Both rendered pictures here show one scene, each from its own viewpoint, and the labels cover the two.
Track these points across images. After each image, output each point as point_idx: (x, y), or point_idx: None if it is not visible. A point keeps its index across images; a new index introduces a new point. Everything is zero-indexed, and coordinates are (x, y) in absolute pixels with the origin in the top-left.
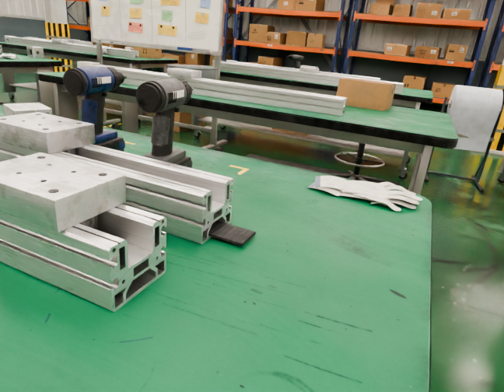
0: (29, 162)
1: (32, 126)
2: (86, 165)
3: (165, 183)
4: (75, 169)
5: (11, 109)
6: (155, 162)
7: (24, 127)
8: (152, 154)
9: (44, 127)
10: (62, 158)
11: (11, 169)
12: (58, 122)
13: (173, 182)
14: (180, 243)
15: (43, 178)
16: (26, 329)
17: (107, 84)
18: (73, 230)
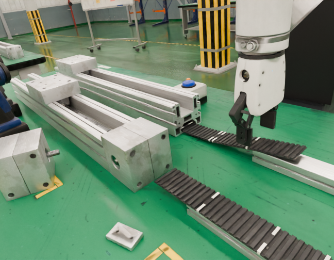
0: (77, 61)
1: (60, 76)
2: (62, 61)
3: (37, 75)
4: (66, 60)
5: (40, 131)
6: (22, 84)
7: (64, 75)
8: (7, 97)
9: (54, 77)
10: (66, 63)
11: (83, 59)
12: (42, 81)
13: (34, 76)
14: None
15: (77, 58)
16: None
17: None
18: None
